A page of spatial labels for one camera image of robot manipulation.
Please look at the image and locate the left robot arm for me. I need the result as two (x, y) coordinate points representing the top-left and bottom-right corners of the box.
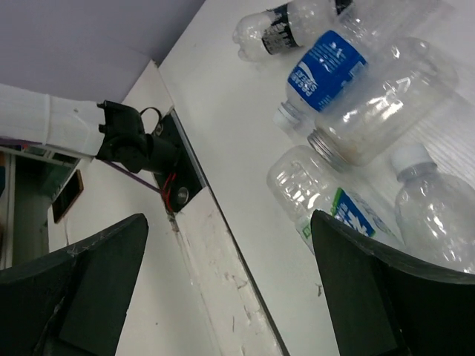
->
(1, 85), (105, 156)

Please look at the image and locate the clear plastic jar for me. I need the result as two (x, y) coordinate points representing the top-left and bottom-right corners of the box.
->
(307, 37), (459, 172)

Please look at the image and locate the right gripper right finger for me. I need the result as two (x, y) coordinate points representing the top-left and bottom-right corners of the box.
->
(311, 211), (474, 355)

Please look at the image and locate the blue label plastic bottle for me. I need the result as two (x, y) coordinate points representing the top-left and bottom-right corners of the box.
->
(273, 30), (368, 132)

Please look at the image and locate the green label plastic bottle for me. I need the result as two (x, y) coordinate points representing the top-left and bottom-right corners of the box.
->
(266, 145), (404, 251)

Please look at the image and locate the black label small bottle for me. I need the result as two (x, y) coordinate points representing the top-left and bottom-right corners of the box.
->
(232, 1), (353, 62)

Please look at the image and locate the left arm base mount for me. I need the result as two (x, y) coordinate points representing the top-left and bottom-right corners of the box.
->
(96, 101), (206, 214)

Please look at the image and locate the smartphone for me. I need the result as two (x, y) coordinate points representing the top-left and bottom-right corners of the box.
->
(52, 170), (84, 223)

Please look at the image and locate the clear crumpled plastic bottle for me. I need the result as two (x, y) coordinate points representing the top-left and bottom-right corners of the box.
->
(390, 143), (474, 274)

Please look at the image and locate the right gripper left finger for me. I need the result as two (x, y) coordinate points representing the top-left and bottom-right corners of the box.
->
(1, 214), (148, 355)

